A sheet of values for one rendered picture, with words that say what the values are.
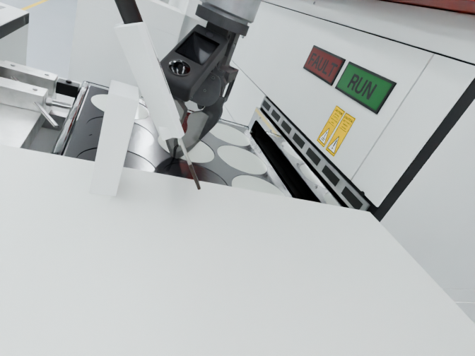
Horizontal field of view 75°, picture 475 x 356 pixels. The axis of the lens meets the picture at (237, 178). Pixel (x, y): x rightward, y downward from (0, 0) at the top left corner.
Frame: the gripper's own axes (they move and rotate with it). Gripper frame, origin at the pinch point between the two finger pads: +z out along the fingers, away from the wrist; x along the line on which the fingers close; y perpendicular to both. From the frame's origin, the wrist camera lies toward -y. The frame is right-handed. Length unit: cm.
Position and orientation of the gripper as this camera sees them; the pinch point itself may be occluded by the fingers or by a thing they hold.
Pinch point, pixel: (174, 151)
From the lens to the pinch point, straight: 48.1
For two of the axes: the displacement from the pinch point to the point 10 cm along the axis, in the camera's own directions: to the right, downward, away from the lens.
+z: -3.7, 8.1, 4.5
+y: 2.1, -4.0, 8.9
